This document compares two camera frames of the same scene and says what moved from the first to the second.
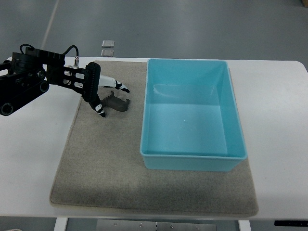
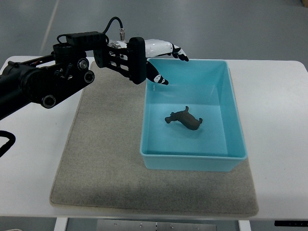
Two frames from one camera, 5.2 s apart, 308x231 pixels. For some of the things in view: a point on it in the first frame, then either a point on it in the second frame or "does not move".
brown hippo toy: [114, 102] to [186, 118]
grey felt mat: [102, 167] does not move
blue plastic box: [191, 120] does not move
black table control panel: [293, 223] does not move
